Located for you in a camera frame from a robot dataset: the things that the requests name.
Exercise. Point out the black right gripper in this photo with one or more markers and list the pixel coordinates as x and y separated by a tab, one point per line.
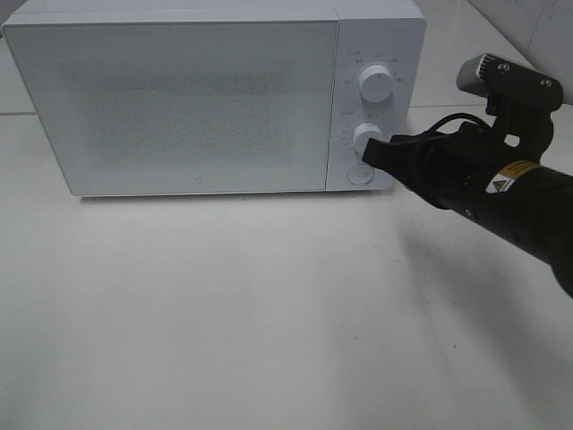
453	168

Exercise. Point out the white microwave knob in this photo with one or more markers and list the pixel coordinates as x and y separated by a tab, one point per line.
375	82
363	133

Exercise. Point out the round door release button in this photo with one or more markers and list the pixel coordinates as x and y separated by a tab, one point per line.
360	174

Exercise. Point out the white microwave door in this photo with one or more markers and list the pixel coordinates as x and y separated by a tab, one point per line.
183	108

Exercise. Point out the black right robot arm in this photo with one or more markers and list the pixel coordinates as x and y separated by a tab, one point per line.
535	215

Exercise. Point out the white microwave oven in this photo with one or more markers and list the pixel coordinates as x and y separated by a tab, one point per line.
368	32

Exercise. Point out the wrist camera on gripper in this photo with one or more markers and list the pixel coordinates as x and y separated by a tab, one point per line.
505	83

